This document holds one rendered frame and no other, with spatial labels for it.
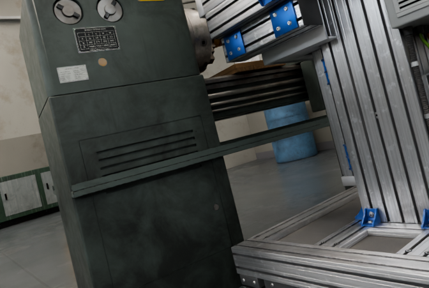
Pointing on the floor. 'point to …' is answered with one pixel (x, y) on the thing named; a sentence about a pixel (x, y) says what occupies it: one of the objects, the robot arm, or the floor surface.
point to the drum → (281, 156)
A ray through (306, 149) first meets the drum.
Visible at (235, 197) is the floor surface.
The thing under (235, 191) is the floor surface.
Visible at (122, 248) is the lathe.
